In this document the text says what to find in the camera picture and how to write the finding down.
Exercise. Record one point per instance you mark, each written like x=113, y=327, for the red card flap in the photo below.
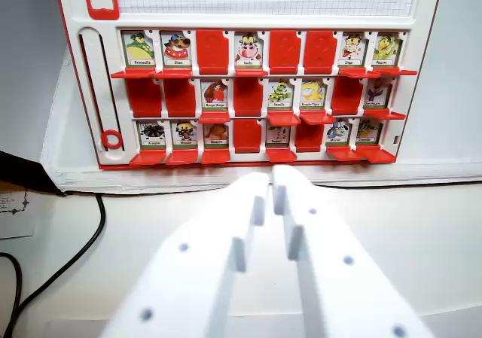
x=147, y=158

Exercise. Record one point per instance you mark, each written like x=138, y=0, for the white printed paper sheet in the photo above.
x=15, y=217

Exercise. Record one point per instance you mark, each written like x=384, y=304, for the red and white game board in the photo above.
x=98, y=52

